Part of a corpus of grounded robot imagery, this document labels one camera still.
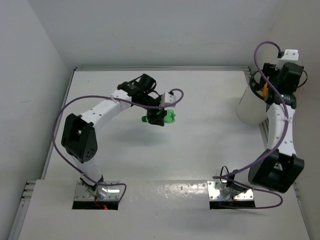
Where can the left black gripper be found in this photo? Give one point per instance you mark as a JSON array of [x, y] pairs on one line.
[[153, 118]]

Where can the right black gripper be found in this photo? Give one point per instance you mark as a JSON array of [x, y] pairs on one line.
[[269, 70]]

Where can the green plastic bottle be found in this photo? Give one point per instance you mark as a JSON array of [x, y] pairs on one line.
[[168, 119]]

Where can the orange juice bottle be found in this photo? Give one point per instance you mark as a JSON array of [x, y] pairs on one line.
[[265, 90]]

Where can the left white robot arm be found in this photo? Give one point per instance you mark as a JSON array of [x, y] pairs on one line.
[[79, 137]]

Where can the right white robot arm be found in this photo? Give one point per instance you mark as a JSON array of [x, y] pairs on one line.
[[273, 100]]

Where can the white bin black rim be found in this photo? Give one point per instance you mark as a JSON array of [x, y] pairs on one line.
[[252, 108]]

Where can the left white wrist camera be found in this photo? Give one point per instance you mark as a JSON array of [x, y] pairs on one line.
[[167, 99]]

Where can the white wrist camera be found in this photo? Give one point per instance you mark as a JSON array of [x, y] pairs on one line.
[[287, 56], [167, 99]]

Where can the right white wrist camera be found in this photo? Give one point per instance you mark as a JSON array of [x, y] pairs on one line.
[[287, 56]]

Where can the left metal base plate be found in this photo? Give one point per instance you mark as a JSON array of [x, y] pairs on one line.
[[110, 191]]

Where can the metal base plate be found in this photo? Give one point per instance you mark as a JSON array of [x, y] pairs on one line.
[[218, 192], [110, 191]]

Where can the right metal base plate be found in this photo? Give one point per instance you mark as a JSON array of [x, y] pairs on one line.
[[218, 192]]

